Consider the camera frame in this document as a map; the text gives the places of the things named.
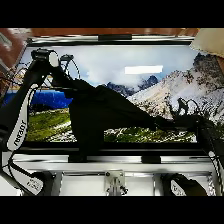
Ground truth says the cream garment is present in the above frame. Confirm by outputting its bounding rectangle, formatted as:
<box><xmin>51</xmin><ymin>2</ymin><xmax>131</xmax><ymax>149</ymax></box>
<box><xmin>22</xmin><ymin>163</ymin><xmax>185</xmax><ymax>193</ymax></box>
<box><xmin>189</xmin><ymin>27</ymin><xmax>224</xmax><ymax>60</ymax></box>

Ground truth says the black cable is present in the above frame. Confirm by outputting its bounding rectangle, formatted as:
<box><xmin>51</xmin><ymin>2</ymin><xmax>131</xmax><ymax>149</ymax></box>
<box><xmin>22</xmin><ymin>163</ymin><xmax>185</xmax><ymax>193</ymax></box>
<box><xmin>65</xmin><ymin>57</ymin><xmax>82</xmax><ymax>82</ymax></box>

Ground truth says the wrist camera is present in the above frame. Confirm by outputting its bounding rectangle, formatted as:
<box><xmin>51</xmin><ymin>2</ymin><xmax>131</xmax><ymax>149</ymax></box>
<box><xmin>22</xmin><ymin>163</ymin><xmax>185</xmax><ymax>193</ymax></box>
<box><xmin>175</xmin><ymin>97</ymin><xmax>190</xmax><ymax>117</ymax></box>
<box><xmin>59</xmin><ymin>53</ymin><xmax>76</xmax><ymax>68</ymax></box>

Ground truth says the silver frame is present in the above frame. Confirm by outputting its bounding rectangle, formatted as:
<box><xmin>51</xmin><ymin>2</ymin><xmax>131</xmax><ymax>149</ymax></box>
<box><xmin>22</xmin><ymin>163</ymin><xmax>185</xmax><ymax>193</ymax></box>
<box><xmin>0</xmin><ymin>34</ymin><xmax>224</xmax><ymax>197</ymax></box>

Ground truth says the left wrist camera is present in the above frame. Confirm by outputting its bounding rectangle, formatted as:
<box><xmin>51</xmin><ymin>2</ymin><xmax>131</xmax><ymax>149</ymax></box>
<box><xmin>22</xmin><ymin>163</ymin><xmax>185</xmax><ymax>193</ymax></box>
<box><xmin>59</xmin><ymin>53</ymin><xmax>76</xmax><ymax>68</ymax></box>

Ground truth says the black garment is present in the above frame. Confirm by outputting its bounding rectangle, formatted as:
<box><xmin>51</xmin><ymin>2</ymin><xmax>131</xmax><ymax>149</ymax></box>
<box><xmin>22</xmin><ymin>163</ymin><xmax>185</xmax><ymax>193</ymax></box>
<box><xmin>64</xmin><ymin>79</ymin><xmax>175</xmax><ymax>158</ymax></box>

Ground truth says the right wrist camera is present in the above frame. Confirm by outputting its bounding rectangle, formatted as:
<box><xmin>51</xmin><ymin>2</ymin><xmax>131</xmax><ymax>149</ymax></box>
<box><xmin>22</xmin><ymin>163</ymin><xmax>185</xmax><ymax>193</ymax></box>
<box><xmin>175</xmin><ymin>97</ymin><xmax>190</xmax><ymax>117</ymax></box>

